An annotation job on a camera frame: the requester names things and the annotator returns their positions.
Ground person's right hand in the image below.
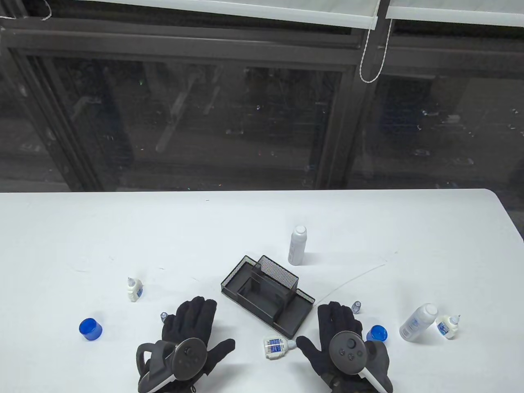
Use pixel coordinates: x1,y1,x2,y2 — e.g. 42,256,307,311
296,301,371,393

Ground black right hand controller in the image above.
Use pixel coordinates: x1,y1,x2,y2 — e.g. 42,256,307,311
330,331,393,393

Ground white roller blind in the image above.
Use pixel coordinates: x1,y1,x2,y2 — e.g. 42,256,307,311
386,0,524,29
78,0,379,30

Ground small white glue bottle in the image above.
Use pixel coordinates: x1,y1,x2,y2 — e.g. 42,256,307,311
436,315,461,339
263,336,297,360
126,277,143,303

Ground white looped blind cord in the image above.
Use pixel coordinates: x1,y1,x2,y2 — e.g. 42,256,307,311
359,0,394,83

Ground tall white bottle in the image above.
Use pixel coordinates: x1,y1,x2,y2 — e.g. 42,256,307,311
289,226,307,266
399,303,438,340

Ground person's left hand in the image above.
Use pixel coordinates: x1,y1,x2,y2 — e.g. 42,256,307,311
138,296,236,393

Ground black left hand controller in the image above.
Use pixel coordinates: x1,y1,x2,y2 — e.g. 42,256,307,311
136,338,208,391

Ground black mesh desk organizer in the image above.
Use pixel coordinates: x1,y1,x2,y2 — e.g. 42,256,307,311
221,255,316,329

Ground dark window frame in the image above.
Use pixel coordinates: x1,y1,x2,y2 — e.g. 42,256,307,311
0,0,524,193

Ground black hand controller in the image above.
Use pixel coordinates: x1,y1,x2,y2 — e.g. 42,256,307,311
136,338,208,391
330,331,393,393

